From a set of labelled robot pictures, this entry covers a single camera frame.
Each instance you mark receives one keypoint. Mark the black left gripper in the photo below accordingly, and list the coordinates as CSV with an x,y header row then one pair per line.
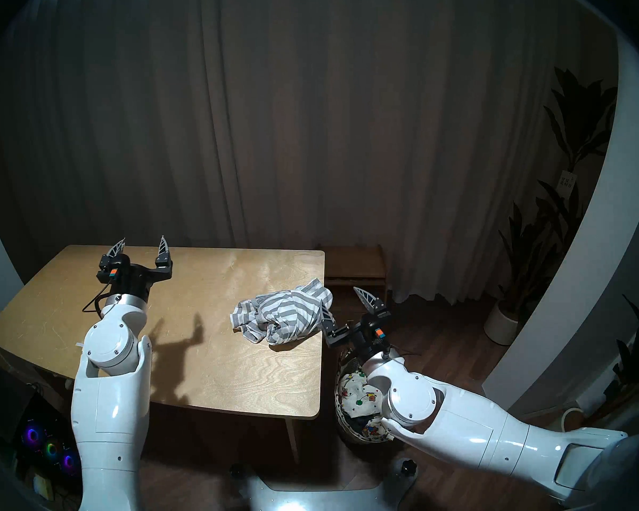
x,y
136,281

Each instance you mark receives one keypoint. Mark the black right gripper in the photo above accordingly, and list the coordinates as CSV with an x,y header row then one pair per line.
x,y
359,337

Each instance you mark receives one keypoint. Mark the grey white striped garment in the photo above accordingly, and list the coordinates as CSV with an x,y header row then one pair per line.
x,y
285,313

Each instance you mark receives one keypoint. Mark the cream bear-print garment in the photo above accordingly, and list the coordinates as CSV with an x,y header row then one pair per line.
x,y
359,395

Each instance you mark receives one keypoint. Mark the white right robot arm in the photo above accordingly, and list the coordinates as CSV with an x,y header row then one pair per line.
x,y
458,419

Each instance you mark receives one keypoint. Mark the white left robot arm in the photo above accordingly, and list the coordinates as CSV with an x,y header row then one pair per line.
x,y
112,409

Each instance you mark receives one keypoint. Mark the woven laundry hamper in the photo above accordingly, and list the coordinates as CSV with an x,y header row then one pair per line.
x,y
341,409

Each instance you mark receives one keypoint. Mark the brown wooden nightstand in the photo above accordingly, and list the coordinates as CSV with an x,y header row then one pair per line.
x,y
354,265

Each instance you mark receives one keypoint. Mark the light wooden table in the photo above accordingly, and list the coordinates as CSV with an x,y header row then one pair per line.
x,y
234,355

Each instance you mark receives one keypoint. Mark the black base knob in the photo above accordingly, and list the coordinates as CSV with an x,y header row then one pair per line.
x,y
237,471
408,467

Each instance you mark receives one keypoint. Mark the tall potted plant white pot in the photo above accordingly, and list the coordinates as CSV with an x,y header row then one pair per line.
x,y
527,270

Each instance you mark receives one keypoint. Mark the grey pleated curtain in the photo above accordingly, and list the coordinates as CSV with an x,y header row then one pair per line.
x,y
298,116

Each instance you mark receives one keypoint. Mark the computer case with RGB fans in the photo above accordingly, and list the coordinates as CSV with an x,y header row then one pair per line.
x,y
50,448

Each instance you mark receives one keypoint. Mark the white plant tag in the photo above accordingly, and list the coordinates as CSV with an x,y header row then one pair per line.
x,y
566,181

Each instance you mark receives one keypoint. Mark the small yellowish box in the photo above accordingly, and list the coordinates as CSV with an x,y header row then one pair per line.
x,y
42,486

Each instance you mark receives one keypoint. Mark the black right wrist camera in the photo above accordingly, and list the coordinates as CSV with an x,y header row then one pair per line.
x,y
381,332

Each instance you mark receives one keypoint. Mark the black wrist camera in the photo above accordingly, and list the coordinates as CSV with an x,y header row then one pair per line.
x,y
109,274
381,332

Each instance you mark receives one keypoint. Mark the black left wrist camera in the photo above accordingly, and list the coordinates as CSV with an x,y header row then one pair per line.
x,y
109,274

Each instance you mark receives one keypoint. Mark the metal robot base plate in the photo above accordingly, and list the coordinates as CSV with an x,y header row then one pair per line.
x,y
319,499

